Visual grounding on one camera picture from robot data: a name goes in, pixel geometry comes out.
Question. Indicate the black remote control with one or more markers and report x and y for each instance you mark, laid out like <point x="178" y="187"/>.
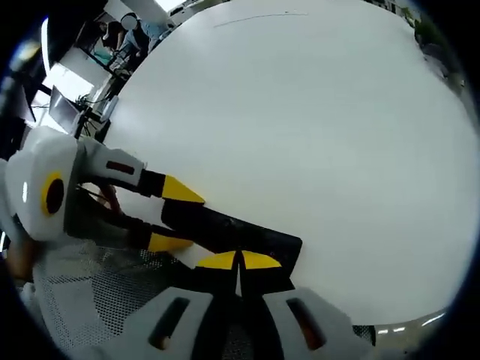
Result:
<point x="243" y="230"/>

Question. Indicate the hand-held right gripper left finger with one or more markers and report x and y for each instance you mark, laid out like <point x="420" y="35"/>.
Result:
<point x="180" y="311"/>

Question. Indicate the grey mesh chair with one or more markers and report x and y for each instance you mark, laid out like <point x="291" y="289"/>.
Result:
<point x="93" y="300"/>

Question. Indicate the white power strip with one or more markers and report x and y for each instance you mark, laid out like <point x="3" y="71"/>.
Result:
<point x="108" y="107"/>

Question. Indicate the open laptop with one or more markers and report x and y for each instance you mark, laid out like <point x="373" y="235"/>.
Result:
<point x="62" y="108"/>

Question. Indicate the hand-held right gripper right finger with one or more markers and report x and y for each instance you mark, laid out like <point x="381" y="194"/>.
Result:
<point x="300" y="311"/>

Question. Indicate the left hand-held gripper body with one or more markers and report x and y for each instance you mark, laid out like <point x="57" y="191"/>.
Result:
<point x="37" y="180"/>

